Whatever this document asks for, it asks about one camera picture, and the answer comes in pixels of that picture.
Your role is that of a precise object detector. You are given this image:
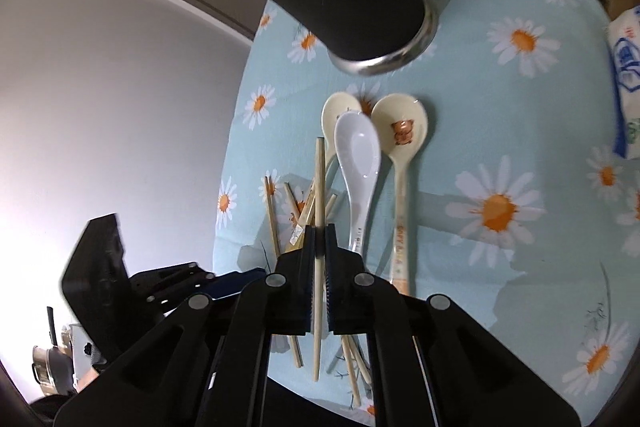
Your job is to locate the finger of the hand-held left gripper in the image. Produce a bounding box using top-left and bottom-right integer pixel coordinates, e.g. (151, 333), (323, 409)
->
(130, 261), (267, 316)

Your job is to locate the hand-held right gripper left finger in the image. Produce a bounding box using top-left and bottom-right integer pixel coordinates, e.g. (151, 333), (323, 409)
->
(54, 226), (319, 427)

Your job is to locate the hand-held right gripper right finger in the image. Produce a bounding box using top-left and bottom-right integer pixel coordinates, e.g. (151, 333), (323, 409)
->
(324, 222), (582, 427)

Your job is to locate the pile of wooden chopsticks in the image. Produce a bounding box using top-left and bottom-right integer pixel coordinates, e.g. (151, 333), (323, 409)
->
(263, 174), (373, 408)

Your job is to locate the pale bamboo chopstick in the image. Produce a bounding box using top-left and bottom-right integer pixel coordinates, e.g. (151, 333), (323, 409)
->
(312, 137), (327, 382)

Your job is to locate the cream spoon with bear print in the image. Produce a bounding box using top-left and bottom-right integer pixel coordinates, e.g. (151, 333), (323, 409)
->
(370, 93), (432, 298)

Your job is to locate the white ceramic spoon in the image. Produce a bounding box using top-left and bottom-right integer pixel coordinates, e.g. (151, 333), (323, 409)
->
(333, 110), (382, 254)

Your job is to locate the plain cream ceramic spoon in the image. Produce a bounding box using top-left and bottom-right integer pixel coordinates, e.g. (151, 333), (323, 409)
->
(321, 92), (363, 168)

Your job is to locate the white appliance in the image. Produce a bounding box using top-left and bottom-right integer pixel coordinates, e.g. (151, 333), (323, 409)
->
(67, 322), (108, 380)

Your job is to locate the metal pot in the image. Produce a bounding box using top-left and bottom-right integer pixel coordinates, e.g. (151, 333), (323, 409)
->
(31, 343), (72, 387)

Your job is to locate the blue daisy print tablecloth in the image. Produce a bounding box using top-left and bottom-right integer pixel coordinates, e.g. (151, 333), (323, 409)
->
(212, 0), (640, 415)

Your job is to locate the blue and white packet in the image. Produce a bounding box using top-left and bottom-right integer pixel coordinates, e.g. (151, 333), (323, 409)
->
(607, 4), (640, 158)

